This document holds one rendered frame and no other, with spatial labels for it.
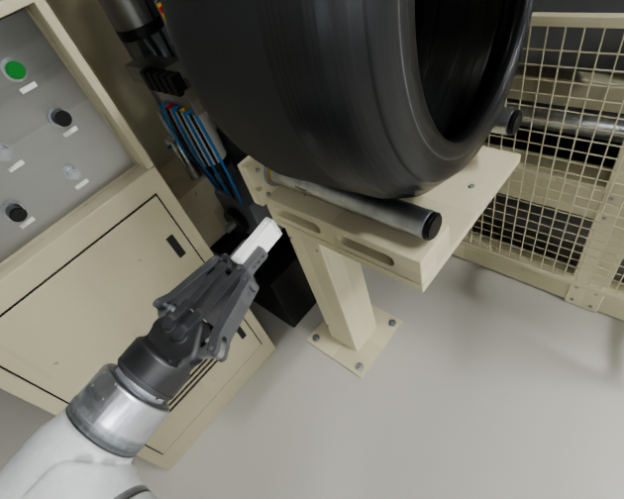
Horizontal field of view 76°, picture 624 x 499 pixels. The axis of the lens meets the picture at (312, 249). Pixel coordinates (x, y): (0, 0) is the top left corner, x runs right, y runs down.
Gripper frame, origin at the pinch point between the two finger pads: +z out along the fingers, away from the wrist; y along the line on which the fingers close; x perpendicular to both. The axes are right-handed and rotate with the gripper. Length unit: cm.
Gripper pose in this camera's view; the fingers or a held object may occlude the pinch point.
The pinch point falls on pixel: (258, 246)
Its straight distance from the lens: 50.3
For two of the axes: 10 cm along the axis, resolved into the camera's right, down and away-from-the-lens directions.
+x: 3.3, 5.5, 7.6
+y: -7.3, -3.6, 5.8
